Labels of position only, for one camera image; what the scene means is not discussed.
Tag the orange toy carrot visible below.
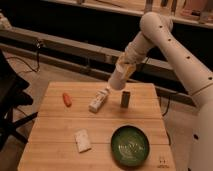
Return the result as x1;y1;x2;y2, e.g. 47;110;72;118
62;93;72;107

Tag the green bowl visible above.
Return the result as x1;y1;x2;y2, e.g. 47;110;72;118
110;125;150;167

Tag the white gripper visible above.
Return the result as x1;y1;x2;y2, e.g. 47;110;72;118
116;53;136;80

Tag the black office chair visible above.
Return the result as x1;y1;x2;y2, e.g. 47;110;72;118
0;50;37;151

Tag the dark rectangular eraser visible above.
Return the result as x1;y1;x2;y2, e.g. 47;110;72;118
120;91;130;108

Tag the black cable on floor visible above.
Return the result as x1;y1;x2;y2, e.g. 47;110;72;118
4;41;44;75

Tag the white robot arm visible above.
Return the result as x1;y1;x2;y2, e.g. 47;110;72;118
116;12;213;171

